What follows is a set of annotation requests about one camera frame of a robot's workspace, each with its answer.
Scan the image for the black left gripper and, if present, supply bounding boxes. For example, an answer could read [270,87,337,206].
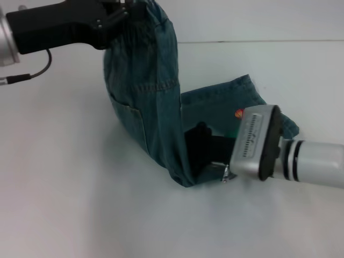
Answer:
[5,0,147,55]

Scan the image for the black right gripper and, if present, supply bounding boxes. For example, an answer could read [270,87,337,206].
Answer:
[184,121,244,186]

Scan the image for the blue denim shorts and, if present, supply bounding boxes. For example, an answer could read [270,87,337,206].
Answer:
[103,0,300,189]

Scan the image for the silver vented wrist box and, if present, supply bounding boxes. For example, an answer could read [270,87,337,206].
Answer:
[228,104,284,181]

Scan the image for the silver cable connector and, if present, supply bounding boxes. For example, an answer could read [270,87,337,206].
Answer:
[221,163,238,184]

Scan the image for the black cable with plug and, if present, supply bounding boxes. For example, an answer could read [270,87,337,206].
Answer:
[0,49,53,86]

